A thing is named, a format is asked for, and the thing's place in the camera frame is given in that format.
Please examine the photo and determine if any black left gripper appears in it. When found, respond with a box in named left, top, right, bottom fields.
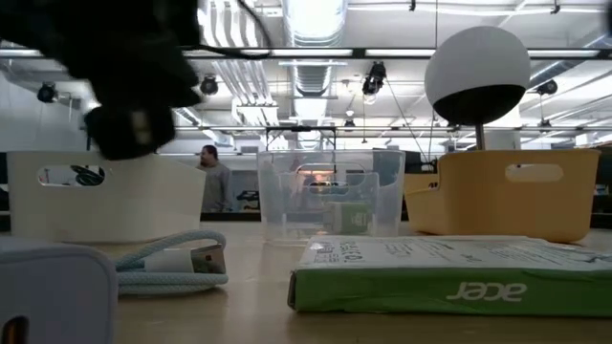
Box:
left=81, top=80, right=203, bottom=161

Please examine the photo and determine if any green and white charger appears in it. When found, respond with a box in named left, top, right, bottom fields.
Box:
left=324, top=200, right=375, bottom=236

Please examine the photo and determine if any white plastic bin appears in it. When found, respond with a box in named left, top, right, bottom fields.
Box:
left=7, top=151, right=208, bottom=244

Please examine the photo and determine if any clear plastic bin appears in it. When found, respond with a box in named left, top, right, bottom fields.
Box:
left=256, top=149, right=406, bottom=241

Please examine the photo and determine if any yellow-orange plastic bin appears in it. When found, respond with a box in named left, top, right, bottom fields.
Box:
left=404, top=148, right=602, bottom=244

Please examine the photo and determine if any black ceiling spotlight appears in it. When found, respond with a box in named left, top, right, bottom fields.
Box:
left=36, top=81, right=57, bottom=104
left=361, top=60, right=388, bottom=96
left=535, top=78, right=559, bottom=97
left=199, top=74, right=220, bottom=97

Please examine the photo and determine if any white cube charger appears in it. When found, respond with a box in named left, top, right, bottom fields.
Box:
left=0, top=237, right=120, bottom=344

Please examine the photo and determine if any green and white Acer box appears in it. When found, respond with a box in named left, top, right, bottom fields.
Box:
left=287, top=233, right=612, bottom=318

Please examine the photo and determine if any white globe table lamp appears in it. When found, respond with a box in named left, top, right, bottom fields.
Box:
left=424, top=26, right=532, bottom=151

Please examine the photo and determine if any light blue braided cable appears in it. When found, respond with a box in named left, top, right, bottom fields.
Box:
left=114, top=229, right=230, bottom=296

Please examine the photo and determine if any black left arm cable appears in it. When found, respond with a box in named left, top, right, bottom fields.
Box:
left=190, top=0, right=274, bottom=61

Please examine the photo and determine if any silver ceiling ventilation duct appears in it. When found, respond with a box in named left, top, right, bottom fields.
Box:
left=281, top=0, right=349, bottom=99

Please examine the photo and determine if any black aluminium rig frame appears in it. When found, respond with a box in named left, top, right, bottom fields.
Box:
left=0, top=47, right=612, bottom=60

